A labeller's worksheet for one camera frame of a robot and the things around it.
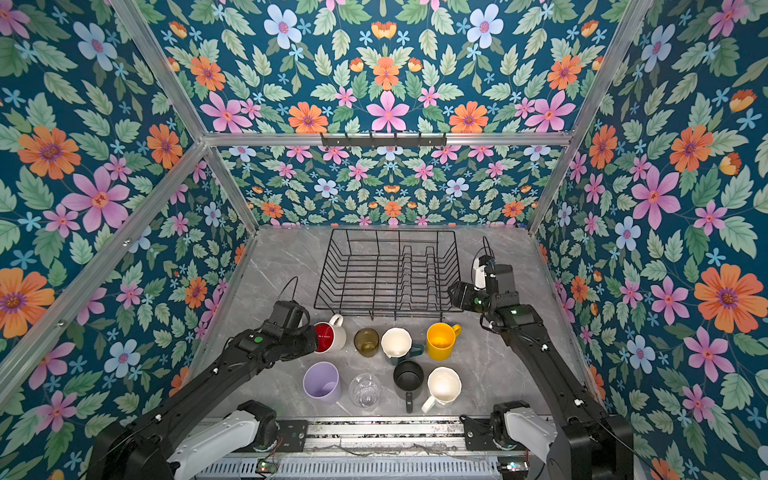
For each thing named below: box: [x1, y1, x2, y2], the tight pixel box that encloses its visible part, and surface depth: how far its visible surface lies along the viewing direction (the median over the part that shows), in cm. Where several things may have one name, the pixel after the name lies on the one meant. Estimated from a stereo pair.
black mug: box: [393, 360, 425, 414], surface depth 78 cm
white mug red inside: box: [314, 314, 347, 355], surface depth 80 cm
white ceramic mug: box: [421, 366, 462, 413], surface depth 75 cm
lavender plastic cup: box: [302, 361, 342, 404], surface depth 75 cm
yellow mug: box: [426, 322, 463, 361], surface depth 85 cm
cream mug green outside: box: [380, 327, 425, 365], surface depth 82 cm
